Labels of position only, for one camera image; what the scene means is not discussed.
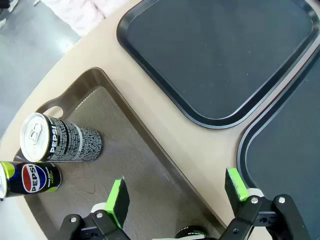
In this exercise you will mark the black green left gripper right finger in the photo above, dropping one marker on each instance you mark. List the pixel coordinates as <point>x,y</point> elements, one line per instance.
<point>235,190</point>

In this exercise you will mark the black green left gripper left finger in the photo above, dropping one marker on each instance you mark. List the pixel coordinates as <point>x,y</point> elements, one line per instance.
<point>120,200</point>

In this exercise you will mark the black plastic serving tray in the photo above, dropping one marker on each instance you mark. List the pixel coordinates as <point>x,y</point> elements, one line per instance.
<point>287,155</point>
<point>212,62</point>

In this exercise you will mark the pink fluffy garment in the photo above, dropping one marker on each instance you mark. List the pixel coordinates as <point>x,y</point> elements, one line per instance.
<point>82,12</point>

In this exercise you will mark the white shoe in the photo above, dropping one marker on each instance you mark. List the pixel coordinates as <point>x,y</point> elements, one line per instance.
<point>12,4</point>
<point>2,23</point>

